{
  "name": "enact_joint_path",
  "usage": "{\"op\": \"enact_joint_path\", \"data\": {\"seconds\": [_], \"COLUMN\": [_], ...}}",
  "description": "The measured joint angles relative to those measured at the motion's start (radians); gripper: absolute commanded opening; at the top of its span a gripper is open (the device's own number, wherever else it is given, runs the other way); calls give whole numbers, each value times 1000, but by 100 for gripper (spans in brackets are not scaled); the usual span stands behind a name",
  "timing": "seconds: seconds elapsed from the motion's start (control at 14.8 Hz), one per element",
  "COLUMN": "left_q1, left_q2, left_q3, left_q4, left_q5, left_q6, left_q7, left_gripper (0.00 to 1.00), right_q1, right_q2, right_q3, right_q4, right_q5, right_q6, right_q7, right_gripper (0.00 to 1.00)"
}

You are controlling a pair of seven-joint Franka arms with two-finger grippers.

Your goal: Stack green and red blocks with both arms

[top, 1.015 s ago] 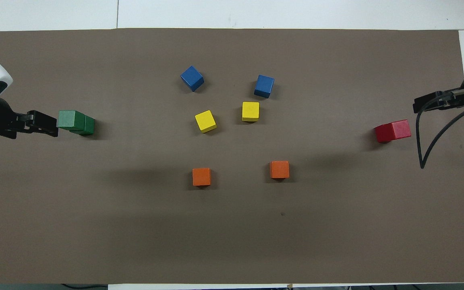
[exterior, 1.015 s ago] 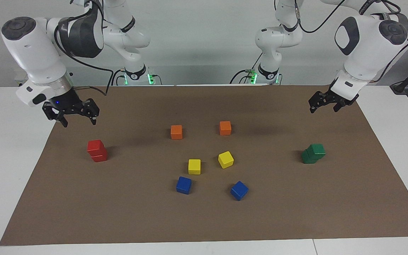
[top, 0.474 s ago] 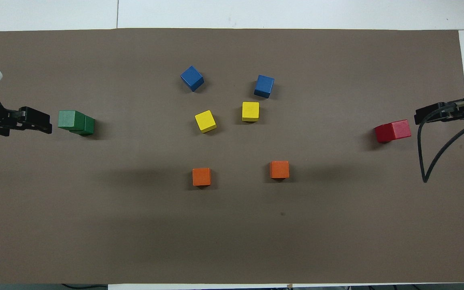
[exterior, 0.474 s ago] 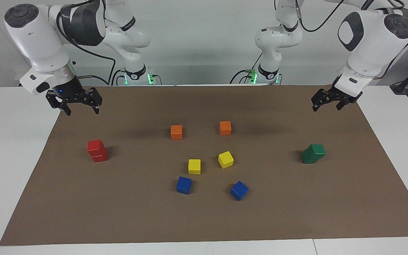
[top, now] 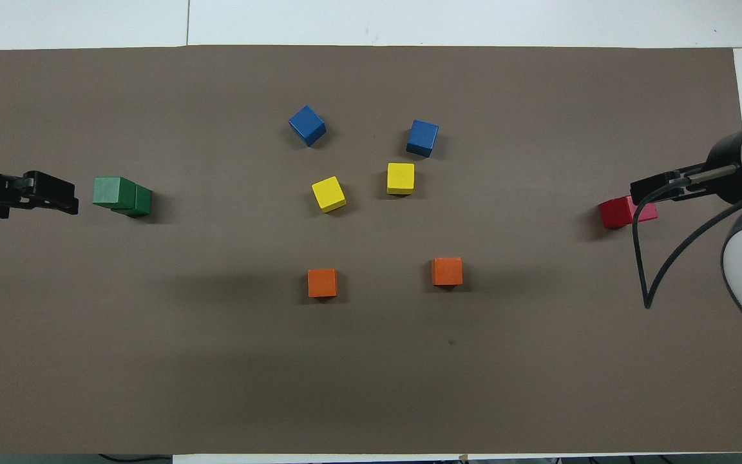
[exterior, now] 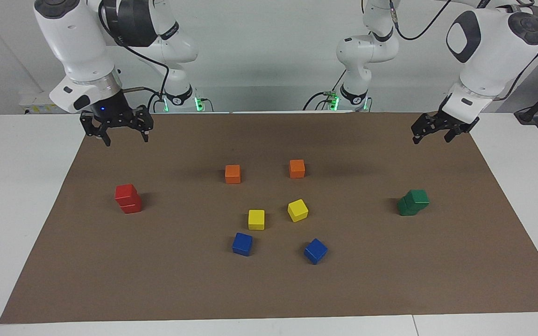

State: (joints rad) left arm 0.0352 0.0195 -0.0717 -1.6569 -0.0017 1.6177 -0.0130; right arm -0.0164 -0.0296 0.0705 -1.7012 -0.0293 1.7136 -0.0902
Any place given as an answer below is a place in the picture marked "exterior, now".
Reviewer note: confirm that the blue wooden block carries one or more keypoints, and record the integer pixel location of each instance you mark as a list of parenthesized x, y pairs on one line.
[(315, 251), (242, 244)]

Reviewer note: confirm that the brown table mat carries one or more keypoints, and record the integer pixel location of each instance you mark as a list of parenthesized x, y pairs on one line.
[(157, 280)]

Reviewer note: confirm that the red wooden block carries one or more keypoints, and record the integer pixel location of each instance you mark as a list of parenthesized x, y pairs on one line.
[(132, 207), (125, 192)]

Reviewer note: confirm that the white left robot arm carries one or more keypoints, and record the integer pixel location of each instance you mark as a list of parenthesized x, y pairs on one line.
[(493, 51)]

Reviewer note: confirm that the orange wooden block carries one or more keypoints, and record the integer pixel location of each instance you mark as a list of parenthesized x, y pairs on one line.
[(232, 174), (297, 169)]

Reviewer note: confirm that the white power strip box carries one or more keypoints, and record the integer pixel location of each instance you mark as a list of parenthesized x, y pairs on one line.
[(35, 101)]

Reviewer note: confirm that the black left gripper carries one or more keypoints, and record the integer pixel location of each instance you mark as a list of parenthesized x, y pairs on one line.
[(442, 122)]

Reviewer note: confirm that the green wooden block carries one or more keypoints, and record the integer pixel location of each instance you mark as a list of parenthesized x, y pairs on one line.
[(418, 198), (405, 208)]

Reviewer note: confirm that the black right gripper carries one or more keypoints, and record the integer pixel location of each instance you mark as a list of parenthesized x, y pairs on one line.
[(115, 114)]

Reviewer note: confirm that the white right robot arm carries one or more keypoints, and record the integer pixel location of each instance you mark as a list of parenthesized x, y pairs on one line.
[(73, 46)]

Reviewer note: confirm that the yellow wooden block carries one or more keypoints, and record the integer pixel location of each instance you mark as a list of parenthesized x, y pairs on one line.
[(256, 220), (298, 210)]

